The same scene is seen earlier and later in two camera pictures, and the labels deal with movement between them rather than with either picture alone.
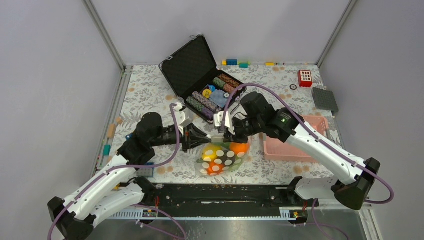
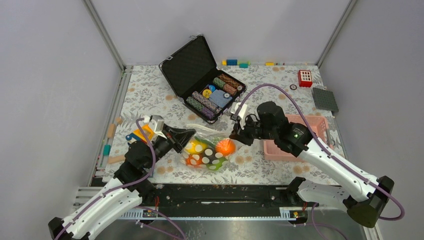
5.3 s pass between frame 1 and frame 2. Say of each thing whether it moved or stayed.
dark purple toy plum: moved
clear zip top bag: moved
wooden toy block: stayed
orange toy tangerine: moved
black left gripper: moved
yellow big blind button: stayed
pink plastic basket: stayed
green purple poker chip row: stayed
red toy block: stayed
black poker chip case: stayed
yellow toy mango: moved
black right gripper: stayed
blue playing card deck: stayed
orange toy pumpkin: moved
